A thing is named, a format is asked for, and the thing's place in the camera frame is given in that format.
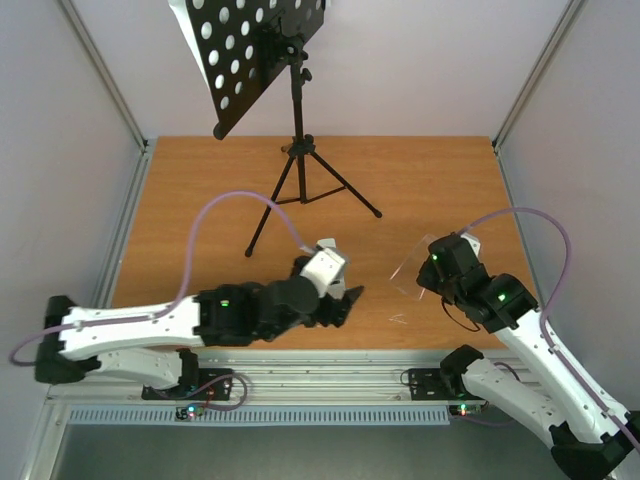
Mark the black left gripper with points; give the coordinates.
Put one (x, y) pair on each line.
(336, 311)

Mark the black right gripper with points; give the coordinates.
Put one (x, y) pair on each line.
(427, 276)

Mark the white metronome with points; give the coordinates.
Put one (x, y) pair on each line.
(331, 268)

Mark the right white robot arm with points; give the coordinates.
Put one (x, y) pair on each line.
(587, 431)

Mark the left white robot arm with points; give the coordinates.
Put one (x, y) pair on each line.
(156, 348)

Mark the white sheet paper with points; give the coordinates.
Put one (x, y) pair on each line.
(180, 11)

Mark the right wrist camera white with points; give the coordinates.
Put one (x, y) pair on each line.
(474, 243)

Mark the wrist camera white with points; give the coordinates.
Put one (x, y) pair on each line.
(474, 243)
(310, 271)

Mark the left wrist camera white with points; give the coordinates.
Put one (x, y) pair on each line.
(310, 271)

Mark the aluminium front rail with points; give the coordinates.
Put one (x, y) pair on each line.
(299, 377)

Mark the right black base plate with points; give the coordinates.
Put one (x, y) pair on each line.
(431, 384)

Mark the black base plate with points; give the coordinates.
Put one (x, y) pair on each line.
(213, 383)
(431, 384)

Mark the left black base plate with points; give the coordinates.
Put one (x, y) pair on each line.
(213, 383)

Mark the aluminium frame rail left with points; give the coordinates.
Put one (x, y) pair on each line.
(129, 189)

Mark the aluminium frame rail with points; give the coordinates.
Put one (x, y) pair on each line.
(561, 29)
(129, 189)

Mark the grey slotted cable duct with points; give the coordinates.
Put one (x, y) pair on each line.
(261, 416)

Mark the aluminium frame rail right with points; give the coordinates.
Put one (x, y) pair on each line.
(561, 29)

